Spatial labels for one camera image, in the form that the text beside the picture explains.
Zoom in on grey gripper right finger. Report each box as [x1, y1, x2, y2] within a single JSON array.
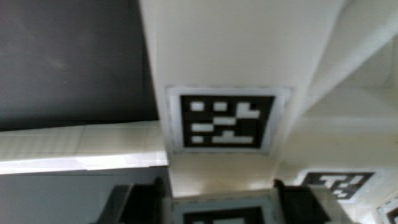
[[274, 179, 357, 224]]

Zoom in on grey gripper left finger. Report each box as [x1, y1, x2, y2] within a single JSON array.
[[94, 178, 166, 224]]

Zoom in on small white tagged block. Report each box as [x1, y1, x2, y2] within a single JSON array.
[[171, 190, 285, 224]]

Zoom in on white chair back assembly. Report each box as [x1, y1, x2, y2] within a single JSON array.
[[141, 0, 398, 224]]

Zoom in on white front barrier rail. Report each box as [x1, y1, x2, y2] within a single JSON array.
[[0, 121, 169, 175]]

